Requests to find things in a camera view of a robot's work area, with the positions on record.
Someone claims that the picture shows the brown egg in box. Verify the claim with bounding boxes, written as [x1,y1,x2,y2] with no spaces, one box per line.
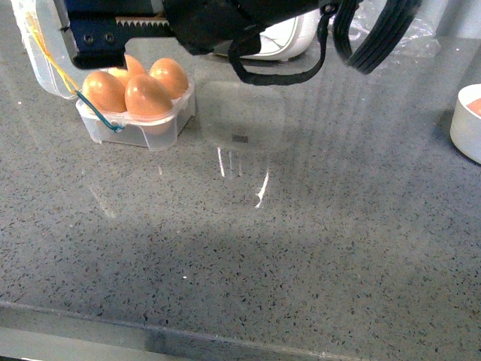
[149,58,189,99]
[82,71,126,113]
[125,74,173,117]

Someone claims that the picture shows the clear plastic egg box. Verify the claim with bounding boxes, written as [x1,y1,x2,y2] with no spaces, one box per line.
[11,1,195,150]

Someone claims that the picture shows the brown egg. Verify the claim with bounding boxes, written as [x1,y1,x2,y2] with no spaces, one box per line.
[149,58,189,99]
[82,71,126,113]
[466,99,481,117]
[125,74,173,117]
[125,54,147,77]

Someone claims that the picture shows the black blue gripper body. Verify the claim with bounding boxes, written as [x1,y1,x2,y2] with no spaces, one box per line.
[67,1,319,70]

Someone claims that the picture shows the black cable bundle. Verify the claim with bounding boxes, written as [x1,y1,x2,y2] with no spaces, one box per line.
[227,0,424,84]

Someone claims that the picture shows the yellow blue string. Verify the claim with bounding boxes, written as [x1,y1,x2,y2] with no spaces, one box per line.
[25,13,126,133]

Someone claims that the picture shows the white ceramic bowl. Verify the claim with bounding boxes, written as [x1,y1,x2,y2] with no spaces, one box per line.
[449,83,480,164]

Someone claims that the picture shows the clear plastic bag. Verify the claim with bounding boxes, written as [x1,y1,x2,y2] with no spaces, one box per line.
[348,1,441,58]

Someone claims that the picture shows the white soy milk maker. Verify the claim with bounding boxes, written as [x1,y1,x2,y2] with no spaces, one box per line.
[213,9,320,62]

